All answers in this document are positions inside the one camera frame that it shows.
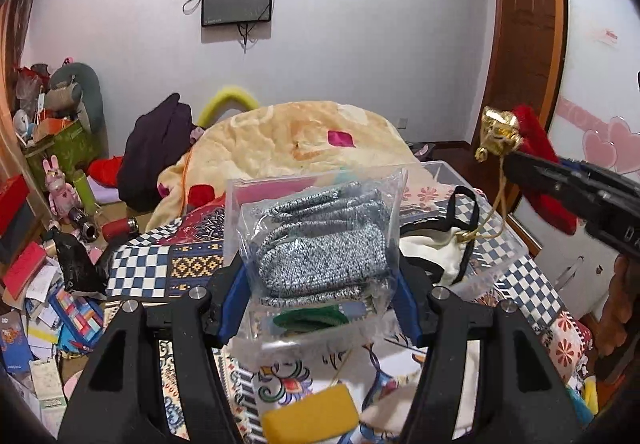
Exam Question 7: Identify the clear plastic storage box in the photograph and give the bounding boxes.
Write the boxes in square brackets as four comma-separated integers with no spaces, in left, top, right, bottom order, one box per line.
[225,159,530,357]

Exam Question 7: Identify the grey plush toy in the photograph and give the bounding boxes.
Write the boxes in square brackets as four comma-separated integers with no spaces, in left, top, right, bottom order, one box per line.
[45,63,106,134]

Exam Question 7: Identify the green fabric item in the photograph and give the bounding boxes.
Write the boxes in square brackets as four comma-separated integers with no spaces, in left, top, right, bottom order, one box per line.
[272,307,349,331]

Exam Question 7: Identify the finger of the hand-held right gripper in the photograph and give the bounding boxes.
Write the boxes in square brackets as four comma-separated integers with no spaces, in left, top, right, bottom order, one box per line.
[502,150,608,225]

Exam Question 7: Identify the person's right hand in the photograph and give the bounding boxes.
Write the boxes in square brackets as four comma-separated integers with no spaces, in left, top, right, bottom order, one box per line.
[597,254,640,385]

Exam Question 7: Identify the black plastic bag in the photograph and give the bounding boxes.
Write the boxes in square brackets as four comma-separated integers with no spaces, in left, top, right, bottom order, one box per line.
[52,229,109,299]

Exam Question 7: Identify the dark purple garment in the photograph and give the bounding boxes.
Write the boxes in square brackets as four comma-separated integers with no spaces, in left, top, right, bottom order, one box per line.
[117,93,202,213]

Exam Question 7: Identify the yellow sponge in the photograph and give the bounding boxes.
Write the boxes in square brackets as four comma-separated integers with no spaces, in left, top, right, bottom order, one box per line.
[262,384,361,444]

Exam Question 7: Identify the white cloth bag black strap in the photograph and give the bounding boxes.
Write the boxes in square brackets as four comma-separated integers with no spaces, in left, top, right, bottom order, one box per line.
[399,184,493,286]

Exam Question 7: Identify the green cardboard box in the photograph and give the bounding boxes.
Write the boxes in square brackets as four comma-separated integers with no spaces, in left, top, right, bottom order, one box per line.
[24,118,103,181]

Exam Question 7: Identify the red pouch with gold trim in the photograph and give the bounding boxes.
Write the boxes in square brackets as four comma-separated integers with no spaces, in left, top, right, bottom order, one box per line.
[460,104,581,245]

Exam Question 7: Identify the red box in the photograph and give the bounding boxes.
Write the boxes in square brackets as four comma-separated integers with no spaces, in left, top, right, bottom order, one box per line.
[0,173,32,236]

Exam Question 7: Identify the clear bag of grey socks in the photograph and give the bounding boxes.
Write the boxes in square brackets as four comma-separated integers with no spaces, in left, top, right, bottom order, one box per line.
[224,164,408,321]

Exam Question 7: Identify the red thermos flask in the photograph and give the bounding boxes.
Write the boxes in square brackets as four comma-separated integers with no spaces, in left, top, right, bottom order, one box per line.
[102,217,140,240]

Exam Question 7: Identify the black hanging cable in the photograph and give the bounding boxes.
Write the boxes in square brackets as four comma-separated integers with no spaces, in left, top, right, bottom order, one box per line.
[237,22,262,54]

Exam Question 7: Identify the black metal flask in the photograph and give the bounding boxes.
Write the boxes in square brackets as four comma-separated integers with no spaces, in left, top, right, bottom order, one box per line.
[69,208,102,241]

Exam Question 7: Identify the beige fleece blanket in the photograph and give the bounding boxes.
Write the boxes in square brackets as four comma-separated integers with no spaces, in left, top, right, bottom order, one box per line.
[157,100,423,227]

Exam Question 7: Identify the red cloth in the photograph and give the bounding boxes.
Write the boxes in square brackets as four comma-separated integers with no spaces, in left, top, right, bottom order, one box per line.
[87,155,124,186]

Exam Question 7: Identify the white carton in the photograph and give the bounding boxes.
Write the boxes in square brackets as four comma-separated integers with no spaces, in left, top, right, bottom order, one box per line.
[29,358,69,411]

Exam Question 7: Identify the colourful block-print box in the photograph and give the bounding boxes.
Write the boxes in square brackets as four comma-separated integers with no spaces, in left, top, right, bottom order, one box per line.
[50,288,105,352]

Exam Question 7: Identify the white wardrobe door pink hearts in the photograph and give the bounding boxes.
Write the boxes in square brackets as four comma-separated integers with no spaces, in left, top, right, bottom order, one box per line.
[510,0,640,325]

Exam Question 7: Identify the green bottle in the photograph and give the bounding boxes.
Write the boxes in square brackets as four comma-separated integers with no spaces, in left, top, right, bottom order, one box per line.
[72,169,97,208]

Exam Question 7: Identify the brown wooden door frame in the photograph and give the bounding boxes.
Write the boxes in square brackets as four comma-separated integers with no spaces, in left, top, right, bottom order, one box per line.
[440,0,574,256]

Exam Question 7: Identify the yellow foam tube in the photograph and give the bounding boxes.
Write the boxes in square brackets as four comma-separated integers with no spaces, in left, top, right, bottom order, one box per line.
[197,84,261,129]

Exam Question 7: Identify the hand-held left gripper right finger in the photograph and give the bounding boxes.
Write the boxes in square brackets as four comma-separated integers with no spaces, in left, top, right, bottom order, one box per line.
[395,261,583,444]

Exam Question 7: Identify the pink rabbit doll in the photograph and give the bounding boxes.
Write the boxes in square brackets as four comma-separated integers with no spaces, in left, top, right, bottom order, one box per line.
[44,157,83,225]

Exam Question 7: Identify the red book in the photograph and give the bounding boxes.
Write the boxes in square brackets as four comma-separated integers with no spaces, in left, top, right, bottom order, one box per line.
[2,241,49,301]

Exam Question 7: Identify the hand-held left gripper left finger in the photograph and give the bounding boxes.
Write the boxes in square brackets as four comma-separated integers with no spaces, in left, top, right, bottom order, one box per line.
[57,264,251,444]

